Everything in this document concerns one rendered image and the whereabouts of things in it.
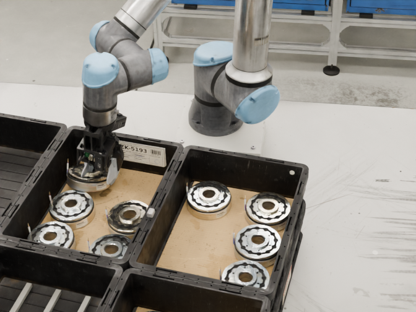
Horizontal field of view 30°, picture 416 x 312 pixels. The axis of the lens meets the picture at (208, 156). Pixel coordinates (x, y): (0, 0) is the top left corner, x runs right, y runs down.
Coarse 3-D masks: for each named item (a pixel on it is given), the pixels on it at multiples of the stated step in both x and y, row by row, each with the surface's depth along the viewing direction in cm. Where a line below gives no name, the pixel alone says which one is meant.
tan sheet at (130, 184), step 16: (128, 176) 191; (144, 176) 191; (160, 176) 191; (96, 192) 187; (112, 192) 187; (128, 192) 187; (144, 192) 187; (96, 208) 183; (96, 224) 179; (80, 240) 175
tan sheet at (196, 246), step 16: (240, 192) 186; (240, 208) 182; (176, 224) 178; (192, 224) 178; (208, 224) 178; (224, 224) 178; (240, 224) 178; (176, 240) 174; (192, 240) 174; (208, 240) 174; (224, 240) 174; (160, 256) 171; (176, 256) 171; (192, 256) 170; (208, 256) 170; (224, 256) 170; (192, 272) 167; (208, 272) 167
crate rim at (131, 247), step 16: (80, 128) 190; (160, 144) 185; (176, 144) 185; (48, 160) 181; (176, 160) 180; (160, 192) 172; (16, 208) 169; (144, 224) 164; (16, 240) 162; (80, 256) 158; (96, 256) 158; (128, 256) 157
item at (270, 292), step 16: (256, 160) 180; (272, 160) 179; (176, 176) 176; (304, 176) 175; (160, 208) 168; (288, 224) 165; (144, 240) 161; (288, 240) 160; (160, 272) 154; (176, 272) 154; (272, 272) 153; (240, 288) 150; (256, 288) 150; (272, 288) 150
